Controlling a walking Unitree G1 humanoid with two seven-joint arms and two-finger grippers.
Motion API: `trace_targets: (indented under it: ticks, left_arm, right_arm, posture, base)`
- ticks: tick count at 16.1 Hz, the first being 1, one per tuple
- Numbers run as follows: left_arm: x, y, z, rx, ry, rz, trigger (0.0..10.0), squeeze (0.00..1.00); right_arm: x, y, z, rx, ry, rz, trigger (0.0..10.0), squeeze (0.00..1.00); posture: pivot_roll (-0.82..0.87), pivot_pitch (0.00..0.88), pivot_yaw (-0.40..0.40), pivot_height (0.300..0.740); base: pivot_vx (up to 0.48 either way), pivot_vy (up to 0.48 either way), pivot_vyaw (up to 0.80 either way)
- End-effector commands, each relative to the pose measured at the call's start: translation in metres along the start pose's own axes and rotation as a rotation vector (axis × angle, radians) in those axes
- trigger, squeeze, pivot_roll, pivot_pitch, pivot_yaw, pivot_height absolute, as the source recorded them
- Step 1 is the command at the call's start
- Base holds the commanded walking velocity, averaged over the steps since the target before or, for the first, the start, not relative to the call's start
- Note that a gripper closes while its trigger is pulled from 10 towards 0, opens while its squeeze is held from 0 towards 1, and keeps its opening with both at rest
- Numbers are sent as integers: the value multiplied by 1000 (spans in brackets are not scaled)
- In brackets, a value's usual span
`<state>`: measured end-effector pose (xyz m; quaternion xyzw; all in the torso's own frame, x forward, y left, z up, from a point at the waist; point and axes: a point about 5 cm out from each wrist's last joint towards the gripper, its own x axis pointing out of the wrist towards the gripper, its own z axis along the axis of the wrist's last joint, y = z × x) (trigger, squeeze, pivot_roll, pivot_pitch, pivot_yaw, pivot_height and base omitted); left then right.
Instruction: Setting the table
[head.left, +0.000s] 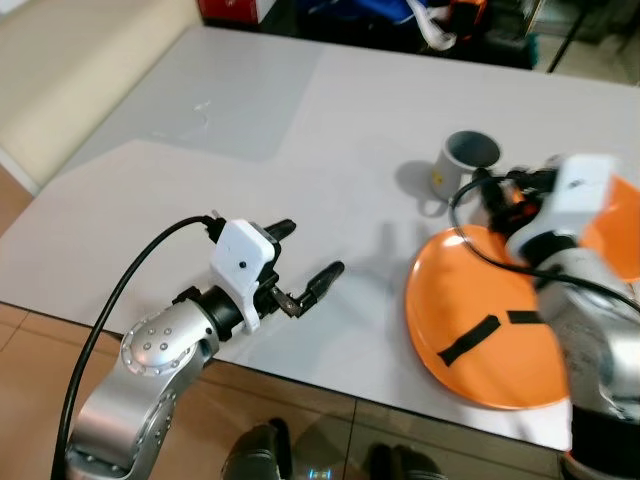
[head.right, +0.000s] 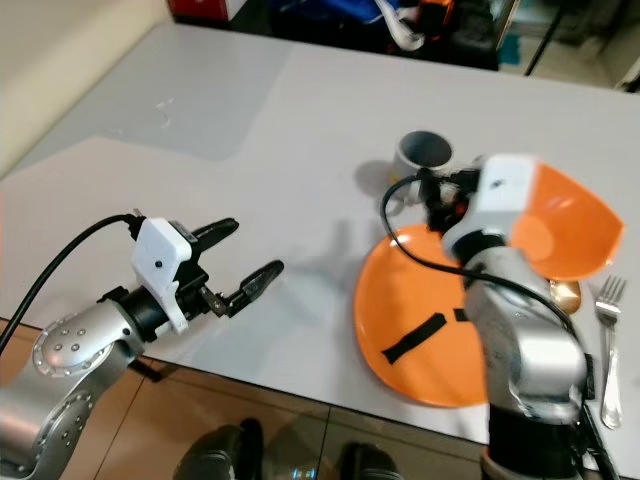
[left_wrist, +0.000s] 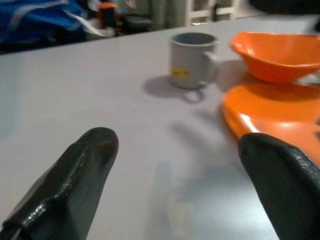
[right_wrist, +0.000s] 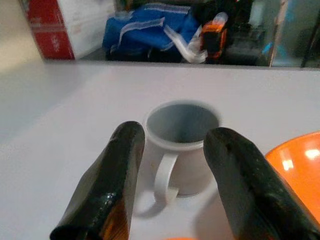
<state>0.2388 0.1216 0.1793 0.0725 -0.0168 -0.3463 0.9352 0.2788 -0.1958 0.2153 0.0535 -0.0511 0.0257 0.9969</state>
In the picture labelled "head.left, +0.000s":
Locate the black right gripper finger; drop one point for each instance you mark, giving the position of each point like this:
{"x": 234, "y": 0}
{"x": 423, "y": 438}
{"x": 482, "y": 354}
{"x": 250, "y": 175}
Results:
{"x": 540, "y": 174}
{"x": 488, "y": 200}

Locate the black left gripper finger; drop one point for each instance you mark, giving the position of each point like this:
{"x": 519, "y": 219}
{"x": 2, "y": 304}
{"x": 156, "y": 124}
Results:
{"x": 280, "y": 229}
{"x": 322, "y": 282}

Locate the white mug dark interior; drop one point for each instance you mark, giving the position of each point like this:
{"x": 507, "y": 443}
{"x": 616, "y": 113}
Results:
{"x": 450, "y": 180}

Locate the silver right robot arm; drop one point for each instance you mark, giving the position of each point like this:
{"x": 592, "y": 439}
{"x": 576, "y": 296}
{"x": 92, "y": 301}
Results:
{"x": 600, "y": 340}

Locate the orange plastic bowl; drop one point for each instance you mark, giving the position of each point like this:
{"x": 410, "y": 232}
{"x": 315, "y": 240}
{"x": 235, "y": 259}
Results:
{"x": 622, "y": 230}

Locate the orange plastic plate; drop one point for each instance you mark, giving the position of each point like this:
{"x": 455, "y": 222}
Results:
{"x": 450, "y": 300}

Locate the short black tape strip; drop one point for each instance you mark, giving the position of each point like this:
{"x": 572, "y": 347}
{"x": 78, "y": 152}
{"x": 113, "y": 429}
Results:
{"x": 524, "y": 317}

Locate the black slanted pole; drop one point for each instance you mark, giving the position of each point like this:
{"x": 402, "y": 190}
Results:
{"x": 566, "y": 38}

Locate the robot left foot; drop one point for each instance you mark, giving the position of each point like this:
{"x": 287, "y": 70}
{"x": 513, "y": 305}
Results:
{"x": 258, "y": 455}

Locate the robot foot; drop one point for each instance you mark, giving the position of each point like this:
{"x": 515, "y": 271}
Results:
{"x": 258, "y": 455}
{"x": 400, "y": 465}

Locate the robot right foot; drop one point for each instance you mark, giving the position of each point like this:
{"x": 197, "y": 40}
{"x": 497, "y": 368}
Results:
{"x": 400, "y": 465}

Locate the red box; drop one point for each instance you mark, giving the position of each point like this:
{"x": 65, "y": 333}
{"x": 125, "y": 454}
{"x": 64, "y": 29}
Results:
{"x": 228, "y": 10}

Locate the blue bag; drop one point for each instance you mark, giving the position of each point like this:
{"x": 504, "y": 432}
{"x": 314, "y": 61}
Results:
{"x": 360, "y": 8}

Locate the cream bench seat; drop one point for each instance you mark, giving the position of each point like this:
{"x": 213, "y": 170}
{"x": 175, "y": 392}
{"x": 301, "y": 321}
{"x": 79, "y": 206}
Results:
{"x": 80, "y": 80}

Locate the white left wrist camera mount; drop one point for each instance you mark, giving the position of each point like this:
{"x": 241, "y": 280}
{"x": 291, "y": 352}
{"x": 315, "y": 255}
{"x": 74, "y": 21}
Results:
{"x": 240, "y": 265}

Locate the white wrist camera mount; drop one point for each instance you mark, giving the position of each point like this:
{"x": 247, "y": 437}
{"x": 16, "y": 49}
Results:
{"x": 240, "y": 265}
{"x": 570, "y": 205}

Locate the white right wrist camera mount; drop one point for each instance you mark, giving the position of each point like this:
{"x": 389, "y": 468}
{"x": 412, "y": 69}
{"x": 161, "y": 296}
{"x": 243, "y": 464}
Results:
{"x": 570, "y": 205}

